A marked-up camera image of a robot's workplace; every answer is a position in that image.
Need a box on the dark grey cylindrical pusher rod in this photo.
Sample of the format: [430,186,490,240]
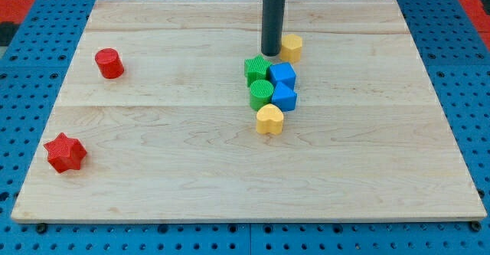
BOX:
[261,0,285,57]

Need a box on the yellow hexagon block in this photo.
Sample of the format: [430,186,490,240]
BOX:
[279,34,303,63]

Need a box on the green star block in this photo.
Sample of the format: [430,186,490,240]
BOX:
[244,55,273,87]

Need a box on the blue cube block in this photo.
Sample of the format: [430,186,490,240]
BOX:
[269,62,296,90]

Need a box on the green cylinder block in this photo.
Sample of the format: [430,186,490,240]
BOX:
[250,80,274,111]

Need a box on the blue triangle block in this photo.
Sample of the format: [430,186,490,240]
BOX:
[271,82,297,112]

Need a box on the yellow heart block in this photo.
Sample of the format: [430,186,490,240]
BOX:
[256,103,284,135]

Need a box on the light wooden board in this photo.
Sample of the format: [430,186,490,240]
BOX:
[11,0,487,224]

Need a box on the red cylinder block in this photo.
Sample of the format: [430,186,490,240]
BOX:
[95,48,124,79]

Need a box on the red star block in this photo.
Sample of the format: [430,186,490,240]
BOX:
[43,132,87,173]

